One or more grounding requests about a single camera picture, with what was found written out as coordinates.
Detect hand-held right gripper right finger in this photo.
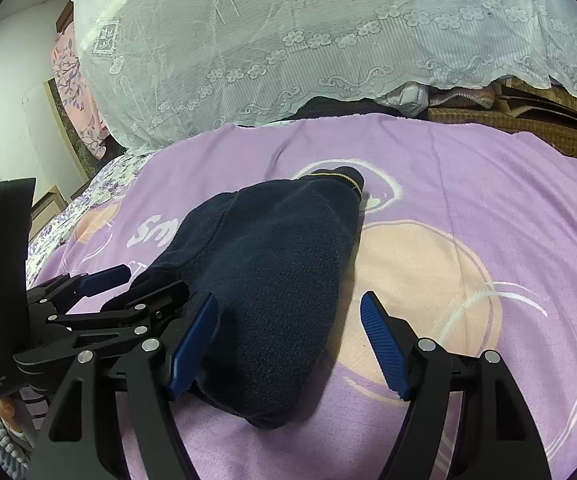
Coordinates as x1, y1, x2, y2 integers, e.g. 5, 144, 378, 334
359, 291, 552, 480

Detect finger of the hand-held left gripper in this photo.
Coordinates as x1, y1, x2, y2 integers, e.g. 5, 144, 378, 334
27, 264, 133, 313
43, 280, 192, 348

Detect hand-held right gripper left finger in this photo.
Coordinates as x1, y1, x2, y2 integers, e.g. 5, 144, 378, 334
25, 292, 219, 480

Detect navy sweater with yellow trim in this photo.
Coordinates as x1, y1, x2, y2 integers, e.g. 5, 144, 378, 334
140, 165, 367, 431

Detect wooden cabinet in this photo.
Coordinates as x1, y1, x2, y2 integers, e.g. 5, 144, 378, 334
29, 185, 70, 233

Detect purple floral bed sheet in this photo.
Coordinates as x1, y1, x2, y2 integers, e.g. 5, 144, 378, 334
24, 152, 162, 288

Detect purple printed blanket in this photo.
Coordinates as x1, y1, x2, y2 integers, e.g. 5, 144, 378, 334
27, 111, 577, 480

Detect pink floral cloth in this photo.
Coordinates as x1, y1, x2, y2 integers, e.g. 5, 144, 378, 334
50, 24, 113, 162

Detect white cloth bundle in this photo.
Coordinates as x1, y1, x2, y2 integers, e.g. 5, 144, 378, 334
374, 83, 430, 116

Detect brown woven mat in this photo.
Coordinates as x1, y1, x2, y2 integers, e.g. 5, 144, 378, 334
427, 105, 577, 173

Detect brown cardboard sheets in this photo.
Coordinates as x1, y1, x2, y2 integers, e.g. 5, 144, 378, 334
493, 76, 577, 128

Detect white lace cloth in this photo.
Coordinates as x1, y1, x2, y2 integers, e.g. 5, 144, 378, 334
70, 0, 577, 156

